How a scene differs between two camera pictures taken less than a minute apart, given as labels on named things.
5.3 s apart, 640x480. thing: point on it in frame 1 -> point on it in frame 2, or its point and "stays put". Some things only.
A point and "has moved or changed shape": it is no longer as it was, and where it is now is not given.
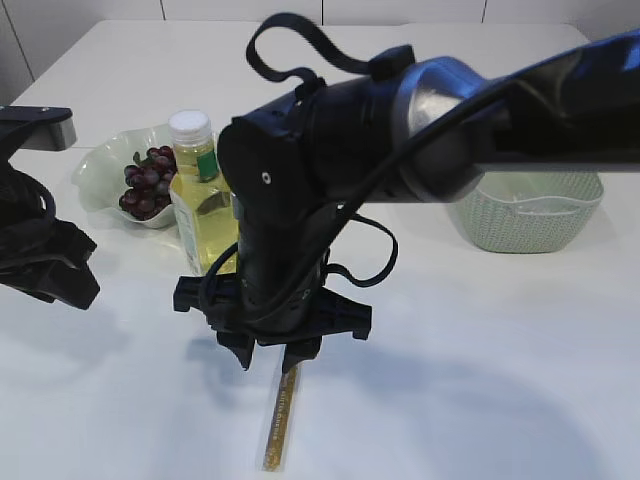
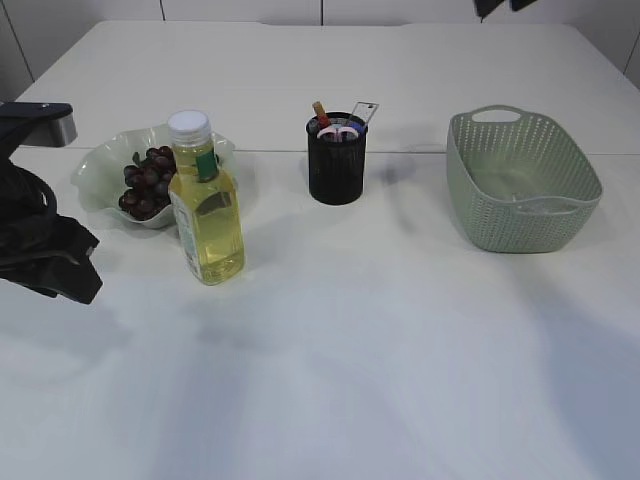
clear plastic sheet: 550,205 stays put
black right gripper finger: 296,353 -> 518,4
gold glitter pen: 281,427 has moved or changed shape
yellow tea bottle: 204,210 stays put
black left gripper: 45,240 stays put
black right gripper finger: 240,345 -> 483,7
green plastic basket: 533,211 stays put
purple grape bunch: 150,180 stays put
